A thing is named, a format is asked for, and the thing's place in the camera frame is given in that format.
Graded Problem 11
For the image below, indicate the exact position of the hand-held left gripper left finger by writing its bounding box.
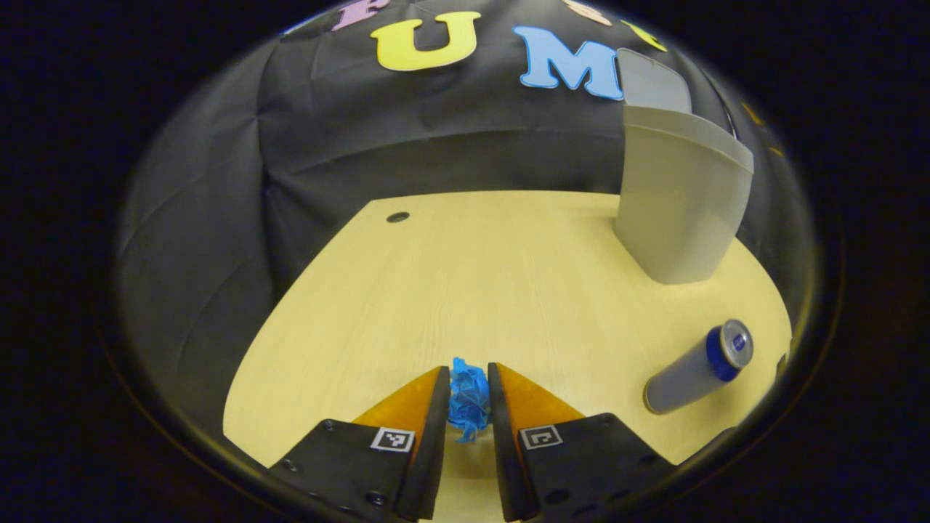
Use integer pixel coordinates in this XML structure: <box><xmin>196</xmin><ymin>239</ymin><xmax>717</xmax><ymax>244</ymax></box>
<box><xmin>267</xmin><ymin>365</ymin><xmax>451</xmax><ymax>522</ymax></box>

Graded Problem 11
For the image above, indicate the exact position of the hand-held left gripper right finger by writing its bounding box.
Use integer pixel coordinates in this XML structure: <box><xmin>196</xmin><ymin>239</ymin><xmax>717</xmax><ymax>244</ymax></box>
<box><xmin>487</xmin><ymin>362</ymin><xmax>680</xmax><ymax>522</ymax></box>

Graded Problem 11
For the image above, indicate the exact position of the blue paper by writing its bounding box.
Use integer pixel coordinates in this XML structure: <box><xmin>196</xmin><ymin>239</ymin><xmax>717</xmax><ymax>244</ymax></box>
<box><xmin>447</xmin><ymin>357</ymin><xmax>492</xmax><ymax>444</ymax></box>

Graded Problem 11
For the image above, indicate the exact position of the silver blue pop can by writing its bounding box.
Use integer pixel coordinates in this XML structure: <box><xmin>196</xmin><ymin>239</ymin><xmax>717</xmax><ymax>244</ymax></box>
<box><xmin>643</xmin><ymin>318</ymin><xmax>754</xmax><ymax>415</ymax></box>

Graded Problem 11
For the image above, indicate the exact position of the white desktop garbage bin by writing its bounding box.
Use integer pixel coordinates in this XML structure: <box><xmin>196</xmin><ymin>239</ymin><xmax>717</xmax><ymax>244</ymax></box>
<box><xmin>612</xmin><ymin>47</ymin><xmax>755</xmax><ymax>285</ymax></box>

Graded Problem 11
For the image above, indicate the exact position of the black backdrop cloth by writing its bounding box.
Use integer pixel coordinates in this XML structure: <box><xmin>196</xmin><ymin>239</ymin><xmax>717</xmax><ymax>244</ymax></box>
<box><xmin>116</xmin><ymin>0</ymin><xmax>814</xmax><ymax>437</ymax></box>

